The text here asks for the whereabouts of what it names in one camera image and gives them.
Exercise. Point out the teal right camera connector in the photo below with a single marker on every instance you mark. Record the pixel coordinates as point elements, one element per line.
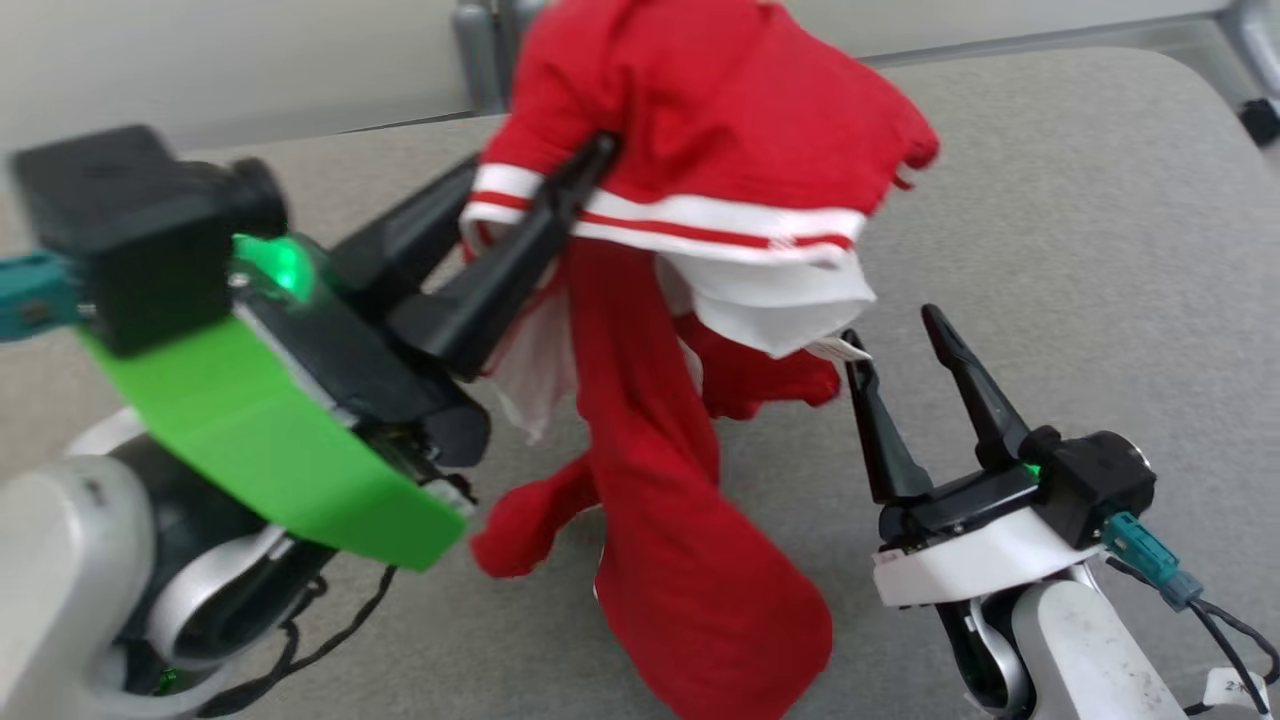
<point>1150,560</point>

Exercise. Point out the black caster wheel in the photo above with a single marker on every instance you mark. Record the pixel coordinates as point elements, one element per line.
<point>1263,120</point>

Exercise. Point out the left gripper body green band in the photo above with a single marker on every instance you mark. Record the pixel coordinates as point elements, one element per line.
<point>270,430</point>

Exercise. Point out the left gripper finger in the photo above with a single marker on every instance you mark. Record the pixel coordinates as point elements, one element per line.
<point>410,240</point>
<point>490,290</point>

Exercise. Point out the red basketball jersey white sleeves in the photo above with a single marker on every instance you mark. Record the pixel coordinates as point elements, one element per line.
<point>700,120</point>

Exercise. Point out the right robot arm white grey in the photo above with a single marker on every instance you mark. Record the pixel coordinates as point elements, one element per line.
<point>1080,650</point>

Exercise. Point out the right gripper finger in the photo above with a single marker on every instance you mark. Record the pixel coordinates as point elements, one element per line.
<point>888,450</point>
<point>985,410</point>

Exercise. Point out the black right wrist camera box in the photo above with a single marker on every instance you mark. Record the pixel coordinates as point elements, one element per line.
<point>1095,485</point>

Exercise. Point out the teal left camera connector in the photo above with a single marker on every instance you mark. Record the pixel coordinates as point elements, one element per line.
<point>35,295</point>

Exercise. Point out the teal camera connector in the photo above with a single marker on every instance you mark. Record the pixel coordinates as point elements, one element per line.
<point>1150,560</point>
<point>35,295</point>

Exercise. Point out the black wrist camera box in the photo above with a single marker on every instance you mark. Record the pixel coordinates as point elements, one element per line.
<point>1095,485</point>
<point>140,230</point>

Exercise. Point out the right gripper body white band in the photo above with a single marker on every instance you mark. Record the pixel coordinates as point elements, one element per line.
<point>980,560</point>

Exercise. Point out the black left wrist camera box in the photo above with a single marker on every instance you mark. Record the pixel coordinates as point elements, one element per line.
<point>140,230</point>

